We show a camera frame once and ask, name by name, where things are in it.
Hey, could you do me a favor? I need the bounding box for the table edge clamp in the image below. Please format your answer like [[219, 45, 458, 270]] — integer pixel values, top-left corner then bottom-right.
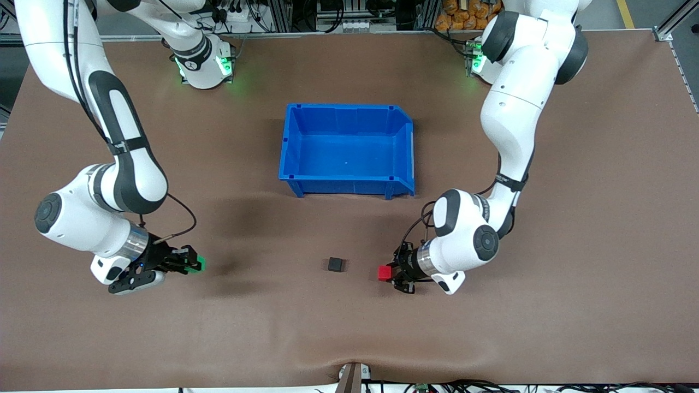
[[335, 361, 373, 393]]

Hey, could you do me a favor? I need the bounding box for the brown table mat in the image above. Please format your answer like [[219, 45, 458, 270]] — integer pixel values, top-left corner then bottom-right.
[[0, 30, 699, 390]]

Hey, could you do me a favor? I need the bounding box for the blue plastic storage bin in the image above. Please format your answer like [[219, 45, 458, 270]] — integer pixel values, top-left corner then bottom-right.
[[278, 103, 416, 200]]

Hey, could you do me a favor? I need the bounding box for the white power strip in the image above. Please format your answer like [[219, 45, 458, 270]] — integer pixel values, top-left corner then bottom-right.
[[208, 4, 253, 23]]

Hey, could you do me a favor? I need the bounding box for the orange packets pile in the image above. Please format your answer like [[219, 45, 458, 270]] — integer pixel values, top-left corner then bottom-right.
[[435, 0, 500, 32]]

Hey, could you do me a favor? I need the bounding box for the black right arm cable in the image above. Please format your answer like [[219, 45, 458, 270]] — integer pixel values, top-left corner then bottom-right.
[[63, 0, 197, 243]]

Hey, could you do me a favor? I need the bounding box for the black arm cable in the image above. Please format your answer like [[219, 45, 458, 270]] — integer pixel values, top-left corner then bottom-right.
[[63, 0, 197, 243], [401, 153, 535, 249]]

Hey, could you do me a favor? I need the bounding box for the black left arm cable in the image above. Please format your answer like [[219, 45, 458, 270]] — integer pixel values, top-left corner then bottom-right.
[[401, 153, 535, 249]]

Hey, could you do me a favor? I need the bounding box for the aluminium table rear rail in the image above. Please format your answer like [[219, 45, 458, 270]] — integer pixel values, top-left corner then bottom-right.
[[101, 31, 476, 42]]

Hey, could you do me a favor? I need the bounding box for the aluminium frame profile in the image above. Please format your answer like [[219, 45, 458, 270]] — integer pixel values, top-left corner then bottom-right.
[[654, 0, 699, 42]]

